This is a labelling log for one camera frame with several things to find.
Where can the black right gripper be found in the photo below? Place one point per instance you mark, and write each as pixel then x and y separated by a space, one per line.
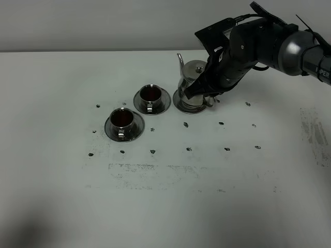
pixel 227 66

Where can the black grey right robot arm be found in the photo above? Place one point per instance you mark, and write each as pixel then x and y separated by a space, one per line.
pixel 283 48

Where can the stainless steel teapot saucer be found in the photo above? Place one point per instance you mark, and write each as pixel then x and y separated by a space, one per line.
pixel 189 109

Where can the far stainless steel saucer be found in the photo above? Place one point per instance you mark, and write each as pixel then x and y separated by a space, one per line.
pixel 165 103

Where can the far stainless steel teacup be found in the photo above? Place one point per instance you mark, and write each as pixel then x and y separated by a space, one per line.
pixel 150 98

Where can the stainless steel teacup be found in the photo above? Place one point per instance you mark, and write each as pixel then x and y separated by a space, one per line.
pixel 121 122
pixel 150 98

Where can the near stainless steel saucer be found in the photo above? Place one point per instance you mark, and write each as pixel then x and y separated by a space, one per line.
pixel 135 132

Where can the near stainless steel teacup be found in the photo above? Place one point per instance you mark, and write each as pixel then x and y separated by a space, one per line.
pixel 121 122

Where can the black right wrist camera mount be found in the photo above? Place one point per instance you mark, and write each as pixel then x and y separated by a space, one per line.
pixel 214 37

